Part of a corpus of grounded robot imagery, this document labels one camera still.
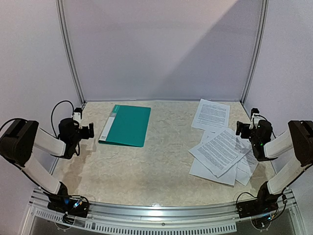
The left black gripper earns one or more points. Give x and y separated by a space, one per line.
86 135

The printed paper sheet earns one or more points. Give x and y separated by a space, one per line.
211 116
221 151
245 168
198 169

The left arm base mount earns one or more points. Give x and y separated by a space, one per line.
75 205

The green file folder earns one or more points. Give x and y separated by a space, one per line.
126 126

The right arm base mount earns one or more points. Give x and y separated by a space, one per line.
256 207

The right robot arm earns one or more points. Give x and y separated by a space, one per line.
298 138

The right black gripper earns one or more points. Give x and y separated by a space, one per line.
243 129

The aluminium frame post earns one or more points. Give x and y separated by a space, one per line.
256 50
68 50

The left aluminium frame post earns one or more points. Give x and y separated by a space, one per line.
68 50

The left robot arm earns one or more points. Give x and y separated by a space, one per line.
19 139

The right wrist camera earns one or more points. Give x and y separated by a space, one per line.
254 117

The right aluminium frame post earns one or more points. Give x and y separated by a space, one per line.
256 50

